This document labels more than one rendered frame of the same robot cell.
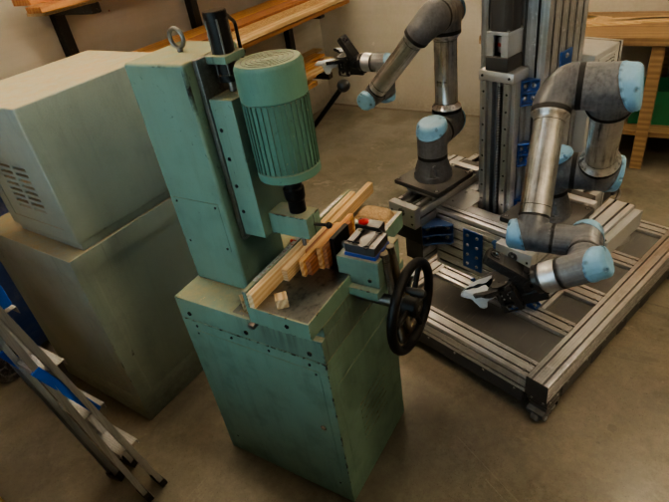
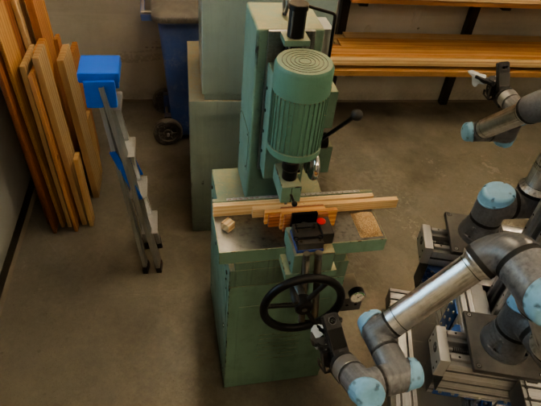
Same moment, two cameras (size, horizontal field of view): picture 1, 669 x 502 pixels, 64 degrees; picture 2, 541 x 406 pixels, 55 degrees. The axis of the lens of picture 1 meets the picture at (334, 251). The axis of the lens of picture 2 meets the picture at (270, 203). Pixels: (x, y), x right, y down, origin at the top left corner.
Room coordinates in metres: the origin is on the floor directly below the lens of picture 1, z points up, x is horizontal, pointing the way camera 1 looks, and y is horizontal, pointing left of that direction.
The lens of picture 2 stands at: (0.24, -0.76, 2.19)
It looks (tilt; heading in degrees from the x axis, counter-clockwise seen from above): 42 degrees down; 39
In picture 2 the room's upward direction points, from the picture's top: 6 degrees clockwise
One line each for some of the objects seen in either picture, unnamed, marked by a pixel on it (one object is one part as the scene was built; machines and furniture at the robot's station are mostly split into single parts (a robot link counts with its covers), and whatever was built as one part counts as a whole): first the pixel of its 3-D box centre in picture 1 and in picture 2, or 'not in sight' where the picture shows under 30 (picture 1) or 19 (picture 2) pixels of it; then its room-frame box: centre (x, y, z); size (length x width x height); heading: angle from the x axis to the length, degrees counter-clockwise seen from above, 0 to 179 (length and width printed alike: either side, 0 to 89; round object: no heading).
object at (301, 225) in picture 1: (295, 221); (287, 183); (1.37, 0.10, 1.03); 0.14 x 0.07 x 0.09; 55
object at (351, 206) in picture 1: (332, 226); (326, 206); (1.48, -0.01, 0.92); 0.55 x 0.02 x 0.04; 145
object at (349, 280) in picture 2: not in sight; (347, 292); (1.49, -0.18, 0.58); 0.12 x 0.08 x 0.08; 55
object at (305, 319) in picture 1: (345, 265); (300, 239); (1.33, -0.03, 0.87); 0.61 x 0.30 x 0.06; 145
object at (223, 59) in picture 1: (220, 46); (295, 30); (1.44, 0.20, 1.54); 0.08 x 0.08 x 0.17; 55
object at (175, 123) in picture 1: (214, 171); (274, 109); (1.52, 0.32, 1.16); 0.22 x 0.22 x 0.72; 55
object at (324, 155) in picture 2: not in sight; (317, 155); (1.59, 0.14, 1.02); 0.09 x 0.07 x 0.12; 145
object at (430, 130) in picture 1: (432, 135); (494, 202); (1.91, -0.45, 0.98); 0.13 x 0.12 x 0.14; 141
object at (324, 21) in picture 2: not in sight; (318, 44); (1.66, 0.26, 1.40); 0.10 x 0.06 x 0.16; 55
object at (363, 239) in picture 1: (367, 237); (312, 234); (1.28, -0.10, 0.99); 0.13 x 0.11 x 0.06; 145
